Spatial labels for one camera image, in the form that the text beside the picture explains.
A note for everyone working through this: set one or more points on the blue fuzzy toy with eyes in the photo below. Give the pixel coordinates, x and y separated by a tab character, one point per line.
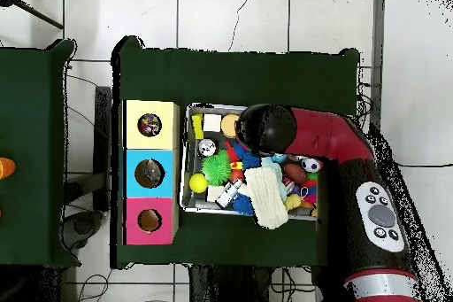
243	205

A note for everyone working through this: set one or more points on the cream knitted cloth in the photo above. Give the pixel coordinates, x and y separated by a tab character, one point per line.
267	199

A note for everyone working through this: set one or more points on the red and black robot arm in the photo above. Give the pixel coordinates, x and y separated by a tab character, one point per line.
354	174

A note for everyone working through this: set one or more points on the clear mesh bin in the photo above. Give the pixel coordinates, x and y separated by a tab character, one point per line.
185	174

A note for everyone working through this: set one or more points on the wooden box with three holes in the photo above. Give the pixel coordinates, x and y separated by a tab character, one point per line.
166	174

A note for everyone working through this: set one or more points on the green spiky ball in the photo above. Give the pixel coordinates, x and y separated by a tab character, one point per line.
216	167

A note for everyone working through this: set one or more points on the plain yellow ball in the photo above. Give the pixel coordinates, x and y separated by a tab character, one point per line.
199	183

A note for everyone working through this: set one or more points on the mint green knitted cloth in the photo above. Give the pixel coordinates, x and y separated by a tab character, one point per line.
272	165

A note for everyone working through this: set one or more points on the green cloth side table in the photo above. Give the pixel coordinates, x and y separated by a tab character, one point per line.
35	118

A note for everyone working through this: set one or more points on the small orange object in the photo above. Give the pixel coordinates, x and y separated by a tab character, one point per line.
6	169

